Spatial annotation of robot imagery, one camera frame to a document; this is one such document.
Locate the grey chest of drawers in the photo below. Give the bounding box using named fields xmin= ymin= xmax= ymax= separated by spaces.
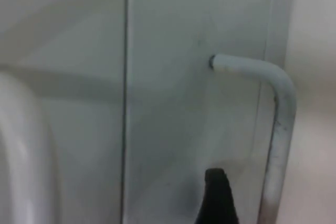
xmin=0 ymin=0 xmax=298 ymax=224

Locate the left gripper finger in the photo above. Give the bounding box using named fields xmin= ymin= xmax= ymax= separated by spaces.
xmin=193 ymin=168 xmax=240 ymax=224

